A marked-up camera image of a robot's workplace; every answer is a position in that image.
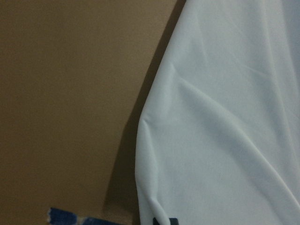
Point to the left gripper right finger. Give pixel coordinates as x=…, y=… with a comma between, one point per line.
x=173, y=221

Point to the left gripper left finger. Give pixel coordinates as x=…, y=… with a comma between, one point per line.
x=155, y=222

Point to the light blue t-shirt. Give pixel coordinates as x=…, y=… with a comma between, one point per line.
x=218, y=140

